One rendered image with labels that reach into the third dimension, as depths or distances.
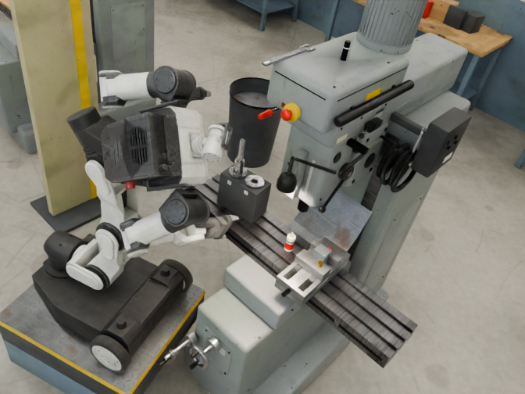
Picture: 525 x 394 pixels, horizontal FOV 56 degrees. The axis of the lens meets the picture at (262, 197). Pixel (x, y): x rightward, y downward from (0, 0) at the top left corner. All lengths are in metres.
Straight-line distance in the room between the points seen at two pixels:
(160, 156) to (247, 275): 0.89
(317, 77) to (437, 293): 2.44
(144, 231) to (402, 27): 1.12
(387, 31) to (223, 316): 1.35
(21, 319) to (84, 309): 0.37
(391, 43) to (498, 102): 4.40
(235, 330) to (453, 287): 2.02
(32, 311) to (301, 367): 1.41
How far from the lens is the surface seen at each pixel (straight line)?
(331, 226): 2.45
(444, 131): 1.84
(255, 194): 2.25
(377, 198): 2.33
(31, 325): 2.70
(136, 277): 2.59
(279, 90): 1.64
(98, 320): 2.45
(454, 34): 5.44
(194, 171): 1.67
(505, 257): 4.30
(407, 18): 1.81
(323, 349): 2.90
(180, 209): 1.61
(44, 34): 3.04
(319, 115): 1.55
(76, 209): 3.75
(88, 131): 1.87
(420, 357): 3.34
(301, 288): 2.07
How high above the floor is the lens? 2.58
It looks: 41 degrees down
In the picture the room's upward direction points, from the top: 11 degrees clockwise
